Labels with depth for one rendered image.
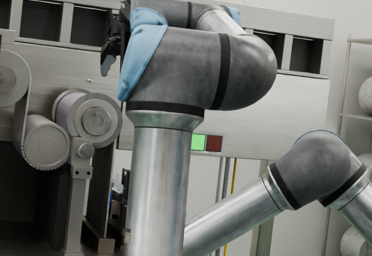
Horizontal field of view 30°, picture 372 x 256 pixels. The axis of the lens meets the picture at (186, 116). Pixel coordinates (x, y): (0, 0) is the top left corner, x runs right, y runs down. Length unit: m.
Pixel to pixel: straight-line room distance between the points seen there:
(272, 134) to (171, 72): 1.45
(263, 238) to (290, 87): 0.59
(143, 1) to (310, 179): 0.47
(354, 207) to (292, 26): 1.14
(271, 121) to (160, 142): 1.44
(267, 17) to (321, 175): 1.19
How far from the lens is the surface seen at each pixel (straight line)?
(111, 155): 1.88
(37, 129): 1.82
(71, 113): 1.83
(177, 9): 1.38
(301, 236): 5.30
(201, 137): 2.28
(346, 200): 1.38
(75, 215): 1.82
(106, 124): 1.83
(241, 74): 0.99
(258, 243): 2.63
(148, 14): 1.36
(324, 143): 1.28
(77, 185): 1.81
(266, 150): 2.39
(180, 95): 0.97
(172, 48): 0.98
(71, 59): 2.15
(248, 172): 4.99
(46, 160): 1.83
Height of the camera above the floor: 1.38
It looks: 3 degrees down
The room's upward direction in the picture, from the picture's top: 6 degrees clockwise
